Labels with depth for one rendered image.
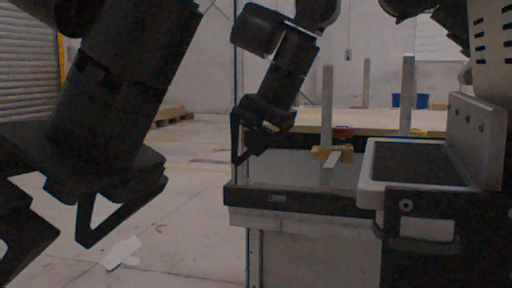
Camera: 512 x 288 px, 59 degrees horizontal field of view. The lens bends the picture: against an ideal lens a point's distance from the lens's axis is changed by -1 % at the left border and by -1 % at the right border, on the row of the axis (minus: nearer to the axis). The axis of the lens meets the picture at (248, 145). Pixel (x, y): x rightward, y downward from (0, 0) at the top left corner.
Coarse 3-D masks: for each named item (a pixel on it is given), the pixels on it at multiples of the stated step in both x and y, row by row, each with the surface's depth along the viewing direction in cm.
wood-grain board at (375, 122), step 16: (304, 112) 221; (320, 112) 221; (336, 112) 221; (352, 112) 221; (368, 112) 221; (384, 112) 221; (416, 112) 222; (432, 112) 222; (272, 128) 178; (304, 128) 174; (320, 128) 173; (368, 128) 168; (384, 128) 167; (416, 128) 167; (432, 128) 166
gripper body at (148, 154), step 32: (96, 64) 25; (64, 96) 26; (96, 96) 25; (128, 96) 25; (160, 96) 28; (0, 128) 25; (32, 128) 27; (64, 128) 26; (96, 128) 26; (128, 128) 26; (32, 160) 24; (64, 160) 25; (96, 160) 26; (128, 160) 28; (160, 160) 32; (64, 192) 24
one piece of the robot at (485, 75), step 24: (480, 0) 44; (504, 0) 36; (480, 24) 45; (504, 24) 37; (480, 48) 49; (504, 48) 37; (480, 72) 47; (504, 72) 38; (480, 96) 49; (504, 96) 38; (504, 168) 35; (504, 192) 36
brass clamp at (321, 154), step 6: (312, 150) 155; (318, 150) 154; (324, 150) 153; (330, 150) 153; (336, 150) 152; (342, 150) 152; (348, 150) 151; (312, 156) 155; (318, 156) 154; (324, 156) 154; (342, 156) 152; (348, 156) 151; (342, 162) 152; (348, 162) 152
